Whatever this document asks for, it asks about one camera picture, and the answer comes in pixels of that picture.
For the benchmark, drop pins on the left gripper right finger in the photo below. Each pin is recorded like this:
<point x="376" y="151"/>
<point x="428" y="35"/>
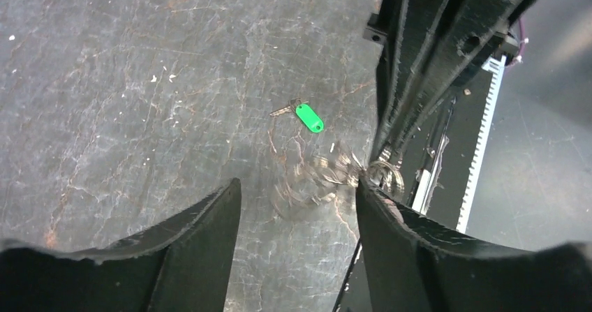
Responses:
<point x="416" y="264"/>

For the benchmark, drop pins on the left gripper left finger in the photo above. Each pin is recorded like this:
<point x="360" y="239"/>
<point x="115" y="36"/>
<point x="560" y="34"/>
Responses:
<point x="180" y="264"/>

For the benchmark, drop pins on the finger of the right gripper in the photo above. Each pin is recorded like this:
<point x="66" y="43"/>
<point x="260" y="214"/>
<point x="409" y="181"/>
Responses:
<point x="410" y="29"/>
<point x="468" y="41"/>

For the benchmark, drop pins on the metal key organizer plate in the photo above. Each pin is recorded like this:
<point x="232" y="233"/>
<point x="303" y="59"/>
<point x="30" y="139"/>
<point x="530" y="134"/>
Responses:
<point x="333" y="178"/>

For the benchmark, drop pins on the key with green tag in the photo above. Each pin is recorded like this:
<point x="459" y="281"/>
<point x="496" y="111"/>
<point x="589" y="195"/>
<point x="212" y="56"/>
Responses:
<point x="304" y="112"/>

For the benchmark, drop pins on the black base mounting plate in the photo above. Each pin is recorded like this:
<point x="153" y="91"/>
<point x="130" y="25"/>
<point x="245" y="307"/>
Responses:
<point x="446" y="145"/>

